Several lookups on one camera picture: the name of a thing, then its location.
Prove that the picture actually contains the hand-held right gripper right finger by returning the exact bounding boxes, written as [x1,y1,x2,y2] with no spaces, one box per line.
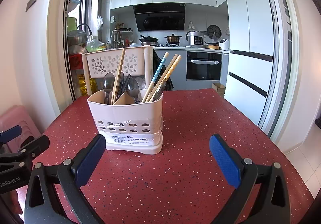
[209,134,289,224]

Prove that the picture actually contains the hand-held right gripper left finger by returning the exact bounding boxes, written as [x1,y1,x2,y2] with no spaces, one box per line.
[24,134,106,224]

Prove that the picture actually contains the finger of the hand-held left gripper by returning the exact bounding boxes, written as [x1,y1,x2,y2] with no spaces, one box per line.
[17,135,50,163]
[0,125,22,144]

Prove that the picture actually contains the white plastic utensil holder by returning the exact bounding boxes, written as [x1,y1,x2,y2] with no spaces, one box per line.
[87,88,164,155]

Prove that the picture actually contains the black-handled metal spoon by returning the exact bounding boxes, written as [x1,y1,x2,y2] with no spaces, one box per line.
[103,73,116,105]
[152,83,167,101]
[125,78,141,104]

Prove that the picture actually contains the black-handled utensil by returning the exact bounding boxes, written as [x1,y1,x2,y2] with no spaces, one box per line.
[117,73,132,100]

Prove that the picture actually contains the wooden chopstick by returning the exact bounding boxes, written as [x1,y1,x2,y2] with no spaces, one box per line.
[145,54,178,103]
[149,55,182,103]
[110,48,126,105]

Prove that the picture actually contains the blue dotted chopstick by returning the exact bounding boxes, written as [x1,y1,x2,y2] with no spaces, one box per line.
[142,52,170,103]

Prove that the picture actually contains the pink plastic stool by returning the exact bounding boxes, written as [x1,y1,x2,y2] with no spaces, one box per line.
[0,106,42,154]

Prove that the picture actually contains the cardboard box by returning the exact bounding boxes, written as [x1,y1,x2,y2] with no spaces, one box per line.
[212,83,226,98]

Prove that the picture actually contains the gold foil bag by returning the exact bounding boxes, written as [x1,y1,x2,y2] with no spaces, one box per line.
[78,73,97,96]

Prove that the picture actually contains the red plastic crate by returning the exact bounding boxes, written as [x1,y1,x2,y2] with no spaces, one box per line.
[68,54,84,69]

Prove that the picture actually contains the black built-in oven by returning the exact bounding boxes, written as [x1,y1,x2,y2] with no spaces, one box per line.
[186,51,222,81]

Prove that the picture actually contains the white plastic bag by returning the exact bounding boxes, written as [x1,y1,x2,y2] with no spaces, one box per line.
[135,76,147,89]

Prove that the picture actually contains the metal basin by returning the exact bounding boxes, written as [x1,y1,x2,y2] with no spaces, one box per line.
[67,43,89,56]

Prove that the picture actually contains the large steel pot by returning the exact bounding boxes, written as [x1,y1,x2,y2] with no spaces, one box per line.
[66,29,87,45]

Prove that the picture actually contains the clear plastic bag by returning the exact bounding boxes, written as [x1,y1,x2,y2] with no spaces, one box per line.
[86,39,107,52]

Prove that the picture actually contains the silver rice cooker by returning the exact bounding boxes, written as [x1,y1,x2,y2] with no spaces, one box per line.
[186,30,208,48]

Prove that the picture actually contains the spice rack with bottles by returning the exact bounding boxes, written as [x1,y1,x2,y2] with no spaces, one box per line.
[110,27,134,49]

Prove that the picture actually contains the metal faucet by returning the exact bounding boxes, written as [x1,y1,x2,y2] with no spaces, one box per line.
[76,24,93,37]

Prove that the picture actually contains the black round baking mold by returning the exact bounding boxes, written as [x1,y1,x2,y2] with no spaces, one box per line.
[207,24,222,40]

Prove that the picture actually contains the copper cooking pot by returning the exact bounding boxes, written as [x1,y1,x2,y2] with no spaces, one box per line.
[164,34,183,44]

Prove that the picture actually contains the black wok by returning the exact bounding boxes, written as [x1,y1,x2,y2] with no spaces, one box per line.
[139,35,159,44]

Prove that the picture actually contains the white refrigerator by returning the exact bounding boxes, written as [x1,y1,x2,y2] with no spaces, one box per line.
[223,0,275,129]

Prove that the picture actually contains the black range hood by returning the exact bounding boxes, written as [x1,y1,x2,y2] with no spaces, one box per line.
[133,2,186,32]

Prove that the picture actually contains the white sliding door frame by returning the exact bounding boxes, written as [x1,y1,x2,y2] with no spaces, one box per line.
[46,0,305,149]

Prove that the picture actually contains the grey wall panel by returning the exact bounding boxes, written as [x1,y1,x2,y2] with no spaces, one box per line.
[26,0,39,12]

